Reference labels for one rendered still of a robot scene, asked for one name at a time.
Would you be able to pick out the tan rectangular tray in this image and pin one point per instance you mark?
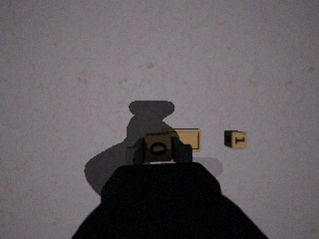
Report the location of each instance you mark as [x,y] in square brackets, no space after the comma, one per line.
[187,136]

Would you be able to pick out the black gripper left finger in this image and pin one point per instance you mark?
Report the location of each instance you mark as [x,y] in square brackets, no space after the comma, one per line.
[136,154]

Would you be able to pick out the tan wooden cube with black digit 0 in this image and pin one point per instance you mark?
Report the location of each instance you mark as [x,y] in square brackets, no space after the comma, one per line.
[158,147]

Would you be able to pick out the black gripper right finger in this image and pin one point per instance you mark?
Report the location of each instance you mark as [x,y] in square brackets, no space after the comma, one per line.
[180,152]

